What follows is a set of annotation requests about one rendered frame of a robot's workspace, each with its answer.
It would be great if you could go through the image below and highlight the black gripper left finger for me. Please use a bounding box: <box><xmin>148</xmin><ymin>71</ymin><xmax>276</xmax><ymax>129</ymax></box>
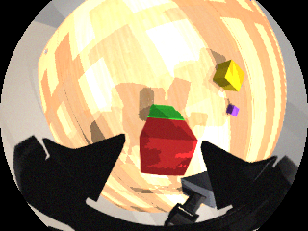
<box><xmin>42</xmin><ymin>134</ymin><xmax>126</xmax><ymax>201</ymax></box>

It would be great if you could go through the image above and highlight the yellow cube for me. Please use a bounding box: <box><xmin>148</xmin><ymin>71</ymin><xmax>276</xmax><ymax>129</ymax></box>
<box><xmin>212</xmin><ymin>59</ymin><xmax>245</xmax><ymax>92</ymax></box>

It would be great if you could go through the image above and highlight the small purple cube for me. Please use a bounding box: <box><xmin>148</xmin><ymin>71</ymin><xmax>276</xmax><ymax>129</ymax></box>
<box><xmin>227</xmin><ymin>104</ymin><xmax>240</xmax><ymax>116</ymax></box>

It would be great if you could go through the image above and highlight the green block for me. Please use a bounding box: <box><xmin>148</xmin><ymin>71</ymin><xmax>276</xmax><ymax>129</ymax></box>
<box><xmin>150</xmin><ymin>104</ymin><xmax>176</xmax><ymax>111</ymax></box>
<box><xmin>148</xmin><ymin>108</ymin><xmax>185</xmax><ymax>120</ymax></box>

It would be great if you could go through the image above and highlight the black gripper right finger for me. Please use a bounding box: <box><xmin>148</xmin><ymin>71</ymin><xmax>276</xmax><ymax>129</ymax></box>
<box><xmin>200</xmin><ymin>140</ymin><xmax>277</xmax><ymax>211</ymax></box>

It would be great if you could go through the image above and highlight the red block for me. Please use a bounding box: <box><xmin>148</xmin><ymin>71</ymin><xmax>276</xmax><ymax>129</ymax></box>
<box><xmin>139</xmin><ymin>116</ymin><xmax>199</xmax><ymax>176</ymax></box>

